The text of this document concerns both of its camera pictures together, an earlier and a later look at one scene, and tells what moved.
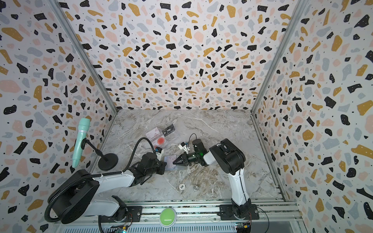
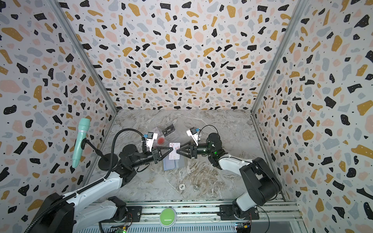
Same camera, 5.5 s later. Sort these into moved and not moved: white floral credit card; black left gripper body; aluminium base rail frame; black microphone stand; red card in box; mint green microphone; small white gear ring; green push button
Moved: white floral credit card; black left gripper body
Not moved: green push button; aluminium base rail frame; mint green microphone; red card in box; small white gear ring; black microphone stand
